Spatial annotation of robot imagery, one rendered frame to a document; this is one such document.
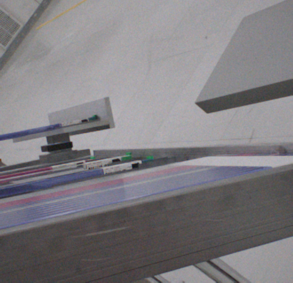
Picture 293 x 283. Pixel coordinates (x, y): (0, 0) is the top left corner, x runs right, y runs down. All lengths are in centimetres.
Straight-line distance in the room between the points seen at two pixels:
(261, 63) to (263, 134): 112
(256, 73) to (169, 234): 74
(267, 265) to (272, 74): 84
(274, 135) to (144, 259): 180
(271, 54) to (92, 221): 80
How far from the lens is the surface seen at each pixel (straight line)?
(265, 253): 196
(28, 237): 50
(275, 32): 131
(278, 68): 120
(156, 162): 95
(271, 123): 238
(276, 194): 60
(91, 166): 103
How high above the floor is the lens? 111
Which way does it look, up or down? 21 degrees down
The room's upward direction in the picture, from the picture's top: 52 degrees counter-clockwise
